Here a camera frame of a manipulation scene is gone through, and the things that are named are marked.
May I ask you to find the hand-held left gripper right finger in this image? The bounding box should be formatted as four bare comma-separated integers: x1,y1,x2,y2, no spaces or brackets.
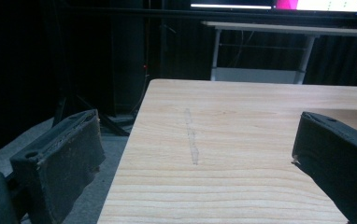
291,111,357,224

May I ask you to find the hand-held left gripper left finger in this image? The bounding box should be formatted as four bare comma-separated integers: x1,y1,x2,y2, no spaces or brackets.
9,108,107,224

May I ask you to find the black metal stand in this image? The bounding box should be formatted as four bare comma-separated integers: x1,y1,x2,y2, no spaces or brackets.
52,52,151,137

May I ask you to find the white metal-legged table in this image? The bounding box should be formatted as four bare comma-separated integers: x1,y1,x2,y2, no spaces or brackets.
201,21,357,86

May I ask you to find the strip of clear tape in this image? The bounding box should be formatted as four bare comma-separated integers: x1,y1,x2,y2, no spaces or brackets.
184,107,200,166

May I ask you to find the lit monitor screen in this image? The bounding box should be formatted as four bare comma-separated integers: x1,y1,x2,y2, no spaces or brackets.
190,0,357,13

